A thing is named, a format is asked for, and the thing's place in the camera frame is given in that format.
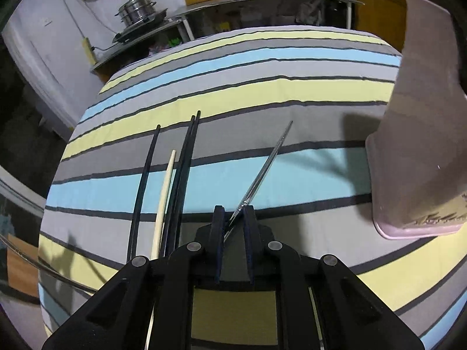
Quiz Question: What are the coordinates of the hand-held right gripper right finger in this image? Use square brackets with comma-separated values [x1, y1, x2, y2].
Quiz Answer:
[244, 205, 426, 350]

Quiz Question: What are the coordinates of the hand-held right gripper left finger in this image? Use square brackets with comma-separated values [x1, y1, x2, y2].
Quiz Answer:
[42, 205, 226, 350]

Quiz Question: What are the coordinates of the wooden chopstick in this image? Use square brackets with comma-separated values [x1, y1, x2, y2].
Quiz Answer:
[150, 149, 177, 261]

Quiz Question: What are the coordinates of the metal chopstick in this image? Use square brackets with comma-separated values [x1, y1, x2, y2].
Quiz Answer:
[223, 120, 294, 243]

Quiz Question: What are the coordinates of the black chopstick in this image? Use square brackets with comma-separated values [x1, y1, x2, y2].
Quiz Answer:
[170, 111, 201, 254]
[126, 124, 161, 265]
[160, 115, 196, 259]

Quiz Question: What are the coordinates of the pink plastic utensil basket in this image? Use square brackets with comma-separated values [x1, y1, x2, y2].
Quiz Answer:
[365, 0, 467, 240]

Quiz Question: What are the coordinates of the low steel side table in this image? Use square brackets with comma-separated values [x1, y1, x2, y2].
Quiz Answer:
[90, 16, 194, 81]

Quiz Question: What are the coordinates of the black induction cooker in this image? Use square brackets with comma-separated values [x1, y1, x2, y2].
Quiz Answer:
[112, 9, 168, 44]

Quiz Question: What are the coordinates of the yellowed power strip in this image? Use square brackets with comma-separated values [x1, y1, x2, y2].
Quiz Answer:
[82, 38, 96, 64]

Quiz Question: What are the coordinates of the steel steamer pot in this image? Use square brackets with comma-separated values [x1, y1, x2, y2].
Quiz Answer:
[115, 0, 158, 28]

